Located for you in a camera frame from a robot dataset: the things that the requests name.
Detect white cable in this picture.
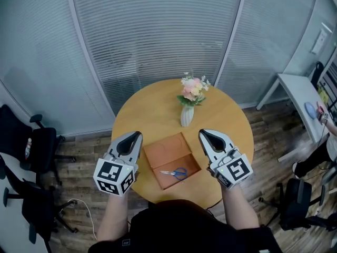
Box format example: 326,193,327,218
66,199,98,240

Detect white rectangular desk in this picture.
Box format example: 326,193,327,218
256,73,330,162

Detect black bag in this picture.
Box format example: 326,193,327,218
310,61,325,87

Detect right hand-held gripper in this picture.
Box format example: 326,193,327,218
198,128,254,189

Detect clear water bottle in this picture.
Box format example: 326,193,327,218
24,138,33,160

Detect black office chair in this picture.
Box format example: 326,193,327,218
0,104,77,184
0,153,80,248
259,177,337,232

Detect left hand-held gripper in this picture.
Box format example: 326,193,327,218
93,131,143,196

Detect person's right forearm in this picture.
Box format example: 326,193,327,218
220,184,260,231

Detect person's black shirt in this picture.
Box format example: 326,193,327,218
88,199,284,253

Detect pink flower bouquet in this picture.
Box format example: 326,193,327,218
176,71,211,108

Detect person's left forearm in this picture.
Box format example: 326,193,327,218
95,190,133,244

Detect white wall paper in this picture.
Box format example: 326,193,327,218
311,28,329,55

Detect blue plate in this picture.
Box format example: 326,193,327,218
304,101,317,120

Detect brown wooden box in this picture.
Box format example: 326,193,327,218
142,131,202,190

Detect white ribbed vase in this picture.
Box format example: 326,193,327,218
180,105,195,128

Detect blue-handled scissors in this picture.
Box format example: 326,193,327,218
158,167,189,180

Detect black metal rack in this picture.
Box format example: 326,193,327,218
316,61,337,111

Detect black cable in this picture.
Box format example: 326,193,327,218
206,197,224,211

